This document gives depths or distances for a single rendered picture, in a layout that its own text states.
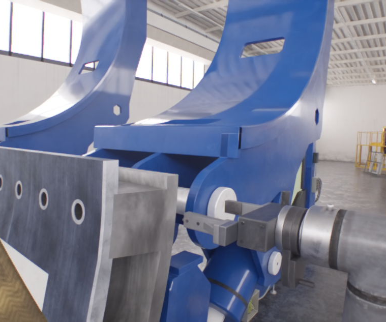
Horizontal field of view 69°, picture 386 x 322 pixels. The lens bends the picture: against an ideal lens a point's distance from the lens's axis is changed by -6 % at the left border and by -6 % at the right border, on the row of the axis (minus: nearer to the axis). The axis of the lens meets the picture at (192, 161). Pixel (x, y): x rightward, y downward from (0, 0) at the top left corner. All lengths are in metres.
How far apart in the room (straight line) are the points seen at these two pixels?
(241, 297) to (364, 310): 0.92
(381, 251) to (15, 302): 0.53
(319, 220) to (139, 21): 3.08
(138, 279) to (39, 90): 9.87
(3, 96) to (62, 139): 7.41
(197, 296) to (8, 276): 0.57
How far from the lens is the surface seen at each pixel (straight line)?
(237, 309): 1.34
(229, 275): 1.33
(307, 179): 6.40
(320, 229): 0.45
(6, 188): 0.96
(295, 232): 0.47
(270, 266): 1.41
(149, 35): 12.76
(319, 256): 0.46
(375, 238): 0.44
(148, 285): 0.69
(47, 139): 2.59
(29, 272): 0.79
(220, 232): 0.45
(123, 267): 0.75
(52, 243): 0.70
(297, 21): 2.15
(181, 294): 0.81
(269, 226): 0.46
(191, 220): 0.51
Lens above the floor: 2.44
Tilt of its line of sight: 5 degrees down
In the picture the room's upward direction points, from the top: 1 degrees clockwise
